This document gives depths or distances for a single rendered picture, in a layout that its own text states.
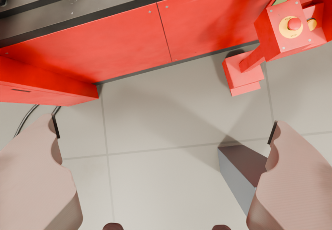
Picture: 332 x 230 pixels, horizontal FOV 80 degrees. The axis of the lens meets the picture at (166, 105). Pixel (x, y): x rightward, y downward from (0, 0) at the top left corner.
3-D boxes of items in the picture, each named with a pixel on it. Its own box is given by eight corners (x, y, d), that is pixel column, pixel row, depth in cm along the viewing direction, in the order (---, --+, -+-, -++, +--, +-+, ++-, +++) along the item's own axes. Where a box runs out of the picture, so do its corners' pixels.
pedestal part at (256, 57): (241, 73, 129) (280, 44, 76) (238, 64, 130) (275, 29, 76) (250, 70, 129) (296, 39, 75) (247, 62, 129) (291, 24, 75)
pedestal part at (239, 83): (231, 96, 141) (236, 95, 129) (221, 63, 143) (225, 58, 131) (260, 88, 139) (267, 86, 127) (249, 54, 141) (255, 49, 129)
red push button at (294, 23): (285, 35, 65) (291, 31, 61) (281, 24, 65) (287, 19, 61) (298, 31, 64) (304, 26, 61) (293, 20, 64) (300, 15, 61)
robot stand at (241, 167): (246, 170, 138) (324, 242, 61) (220, 173, 139) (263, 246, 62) (243, 144, 139) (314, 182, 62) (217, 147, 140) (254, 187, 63)
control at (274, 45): (266, 62, 76) (290, 46, 58) (253, 23, 77) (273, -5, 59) (319, 46, 74) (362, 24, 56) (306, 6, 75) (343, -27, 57)
